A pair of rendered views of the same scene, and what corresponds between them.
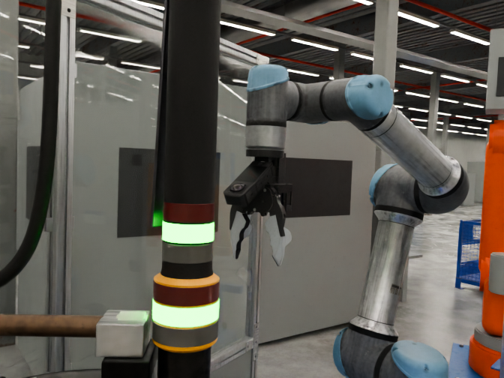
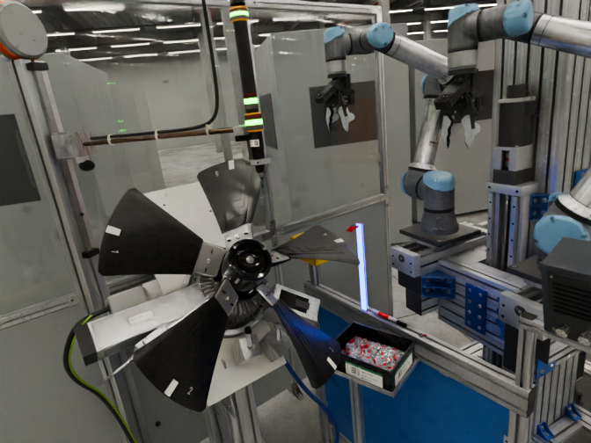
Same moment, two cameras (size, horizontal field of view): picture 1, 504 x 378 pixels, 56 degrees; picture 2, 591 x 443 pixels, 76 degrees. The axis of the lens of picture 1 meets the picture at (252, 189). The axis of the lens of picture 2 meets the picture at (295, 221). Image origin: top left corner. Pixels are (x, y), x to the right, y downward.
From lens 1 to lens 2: 0.73 m
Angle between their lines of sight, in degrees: 27
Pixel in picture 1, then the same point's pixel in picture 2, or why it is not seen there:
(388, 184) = (428, 81)
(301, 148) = not seen: hidden behind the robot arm
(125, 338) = (239, 130)
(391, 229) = (430, 109)
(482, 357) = not seen: outside the picture
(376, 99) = (379, 36)
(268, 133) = (334, 65)
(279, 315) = not seen: hidden behind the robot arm
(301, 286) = (463, 177)
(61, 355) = (267, 190)
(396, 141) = (404, 56)
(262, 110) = (330, 53)
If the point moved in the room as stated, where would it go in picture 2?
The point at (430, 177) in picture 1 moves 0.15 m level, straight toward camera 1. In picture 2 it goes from (435, 73) to (416, 74)
